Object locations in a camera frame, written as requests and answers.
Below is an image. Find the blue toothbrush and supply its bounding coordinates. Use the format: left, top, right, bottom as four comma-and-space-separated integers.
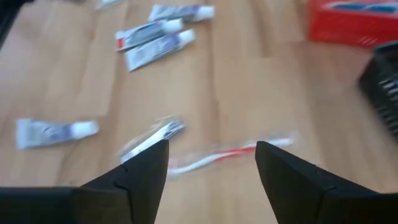
323, 0, 398, 14

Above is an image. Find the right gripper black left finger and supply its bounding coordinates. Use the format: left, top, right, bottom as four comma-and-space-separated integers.
71, 139, 170, 224

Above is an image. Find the red plastic basket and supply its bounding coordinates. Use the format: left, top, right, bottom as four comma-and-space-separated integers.
306, 0, 398, 49

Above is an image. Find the toothpaste tube with red end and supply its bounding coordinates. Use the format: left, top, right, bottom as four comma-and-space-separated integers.
114, 17, 184, 52

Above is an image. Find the small white blue toothpaste tube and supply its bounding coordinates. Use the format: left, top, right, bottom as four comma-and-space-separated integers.
15, 118, 100, 151
147, 4, 216, 23
124, 29, 197, 72

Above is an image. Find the red toothbrush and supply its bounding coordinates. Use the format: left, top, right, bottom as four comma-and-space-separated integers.
167, 130, 296, 180

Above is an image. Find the black plastic basket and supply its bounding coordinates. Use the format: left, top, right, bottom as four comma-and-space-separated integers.
357, 40, 398, 141

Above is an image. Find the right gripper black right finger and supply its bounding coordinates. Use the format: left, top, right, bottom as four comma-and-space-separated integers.
255, 141, 387, 224

